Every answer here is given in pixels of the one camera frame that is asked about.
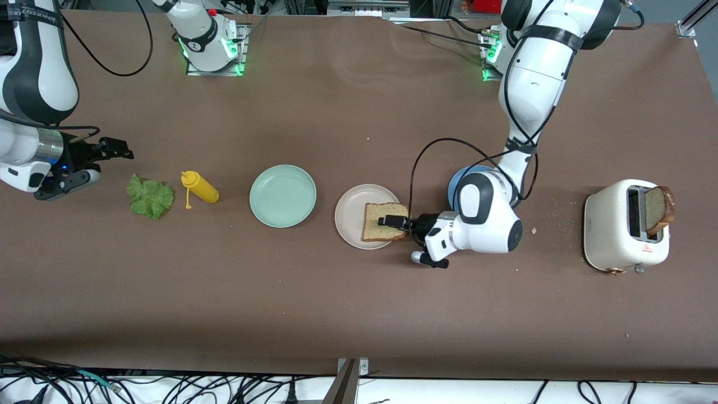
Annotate mint green plate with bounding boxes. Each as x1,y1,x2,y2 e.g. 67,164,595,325
249,164,317,228

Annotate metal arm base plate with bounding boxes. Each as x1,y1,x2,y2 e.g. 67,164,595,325
481,28,507,82
185,22,248,77

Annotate black cable loop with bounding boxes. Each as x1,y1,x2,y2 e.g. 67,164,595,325
578,380,604,404

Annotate aluminium frame profile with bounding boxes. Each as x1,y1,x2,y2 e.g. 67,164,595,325
676,0,718,38

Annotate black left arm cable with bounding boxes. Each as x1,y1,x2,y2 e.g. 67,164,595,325
409,0,646,225

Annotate black base cable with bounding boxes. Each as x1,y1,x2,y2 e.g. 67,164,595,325
393,16,497,50

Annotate tangled black cables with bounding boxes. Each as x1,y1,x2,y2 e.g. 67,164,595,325
0,356,337,404

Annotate blue plate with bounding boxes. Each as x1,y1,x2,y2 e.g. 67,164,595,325
447,164,500,212

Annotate brown toasted bread slice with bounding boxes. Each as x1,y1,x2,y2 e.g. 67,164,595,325
644,186,676,236
362,203,411,243

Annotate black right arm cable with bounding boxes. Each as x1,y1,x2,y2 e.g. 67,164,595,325
0,0,155,144

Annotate yellow squeeze bottle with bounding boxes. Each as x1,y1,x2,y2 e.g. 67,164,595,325
181,171,220,210

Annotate green lettuce leaf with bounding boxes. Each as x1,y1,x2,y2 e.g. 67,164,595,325
126,174,176,220

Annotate white toaster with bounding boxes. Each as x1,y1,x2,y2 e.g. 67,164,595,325
583,180,671,277

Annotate silver metal rail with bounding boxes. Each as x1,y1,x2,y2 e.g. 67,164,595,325
327,0,410,17

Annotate beige plate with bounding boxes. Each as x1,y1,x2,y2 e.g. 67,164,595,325
334,184,403,250

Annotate grey metal bracket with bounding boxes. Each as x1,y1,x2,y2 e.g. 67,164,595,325
337,358,370,404

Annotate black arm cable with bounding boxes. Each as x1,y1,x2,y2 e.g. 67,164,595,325
409,0,646,225
0,0,155,144

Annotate teal cable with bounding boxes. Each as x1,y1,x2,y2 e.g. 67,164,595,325
76,369,122,392

